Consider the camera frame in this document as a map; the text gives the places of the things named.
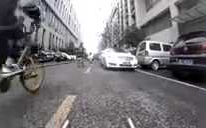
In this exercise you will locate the white car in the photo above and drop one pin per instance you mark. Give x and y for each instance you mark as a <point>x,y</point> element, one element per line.
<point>119,60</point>

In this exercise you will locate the person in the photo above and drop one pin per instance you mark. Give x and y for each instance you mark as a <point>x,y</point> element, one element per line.
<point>4,30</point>
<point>80,62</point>

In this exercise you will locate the tree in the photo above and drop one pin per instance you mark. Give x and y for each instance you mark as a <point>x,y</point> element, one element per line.
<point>133,36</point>

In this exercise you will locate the grey asphalt road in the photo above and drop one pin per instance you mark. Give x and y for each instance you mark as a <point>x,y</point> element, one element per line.
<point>124,100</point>

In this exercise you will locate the row of parked cars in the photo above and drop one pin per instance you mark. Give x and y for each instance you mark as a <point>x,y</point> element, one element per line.
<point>54,56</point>

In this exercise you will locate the tall pale building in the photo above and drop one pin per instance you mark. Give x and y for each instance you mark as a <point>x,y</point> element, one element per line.
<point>122,16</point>

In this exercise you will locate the silver van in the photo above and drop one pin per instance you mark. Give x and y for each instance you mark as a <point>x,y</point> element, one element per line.
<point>154,54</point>

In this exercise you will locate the long grey building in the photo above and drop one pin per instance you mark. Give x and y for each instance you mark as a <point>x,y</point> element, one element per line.
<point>57,26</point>

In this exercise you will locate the robot's own part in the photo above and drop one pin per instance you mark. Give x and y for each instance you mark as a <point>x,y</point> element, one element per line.
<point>131,123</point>
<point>65,124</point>

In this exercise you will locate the pale building with canopy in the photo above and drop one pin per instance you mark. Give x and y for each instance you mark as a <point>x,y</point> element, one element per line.
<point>157,16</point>

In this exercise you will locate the bicycle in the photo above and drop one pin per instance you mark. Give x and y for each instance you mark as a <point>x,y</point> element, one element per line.
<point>31,77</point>

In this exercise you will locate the dark red car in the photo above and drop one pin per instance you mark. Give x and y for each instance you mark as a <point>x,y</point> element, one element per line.
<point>194,50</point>

